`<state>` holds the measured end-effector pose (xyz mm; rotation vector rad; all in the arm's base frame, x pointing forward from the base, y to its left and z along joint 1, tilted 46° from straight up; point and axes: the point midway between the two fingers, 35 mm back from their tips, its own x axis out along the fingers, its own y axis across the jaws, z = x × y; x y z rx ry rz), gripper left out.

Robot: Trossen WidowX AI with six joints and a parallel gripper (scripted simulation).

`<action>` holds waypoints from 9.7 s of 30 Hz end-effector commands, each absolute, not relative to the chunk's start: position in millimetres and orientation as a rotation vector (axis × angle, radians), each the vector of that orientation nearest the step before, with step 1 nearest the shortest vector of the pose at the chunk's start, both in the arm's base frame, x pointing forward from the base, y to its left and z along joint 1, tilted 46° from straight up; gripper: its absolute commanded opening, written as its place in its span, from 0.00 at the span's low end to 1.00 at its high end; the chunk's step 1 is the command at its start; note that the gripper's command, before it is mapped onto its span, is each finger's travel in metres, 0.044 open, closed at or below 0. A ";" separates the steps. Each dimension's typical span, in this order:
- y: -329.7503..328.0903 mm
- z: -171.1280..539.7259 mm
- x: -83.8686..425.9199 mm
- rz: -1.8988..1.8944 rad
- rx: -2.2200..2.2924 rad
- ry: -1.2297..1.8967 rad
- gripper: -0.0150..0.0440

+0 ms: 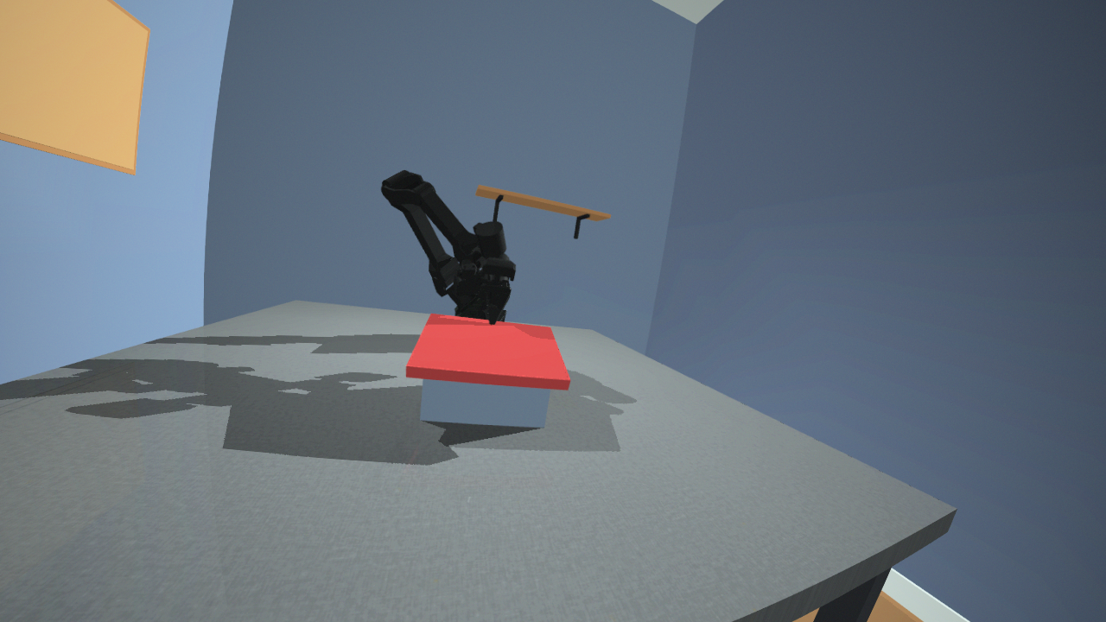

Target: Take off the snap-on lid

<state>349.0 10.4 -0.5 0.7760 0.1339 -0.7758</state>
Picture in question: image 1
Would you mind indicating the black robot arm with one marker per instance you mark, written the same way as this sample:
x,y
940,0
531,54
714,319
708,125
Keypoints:
x,y
417,199

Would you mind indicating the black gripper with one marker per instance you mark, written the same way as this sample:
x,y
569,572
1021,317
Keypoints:
x,y
496,290

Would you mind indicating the red box lid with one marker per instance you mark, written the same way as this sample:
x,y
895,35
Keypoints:
x,y
469,350

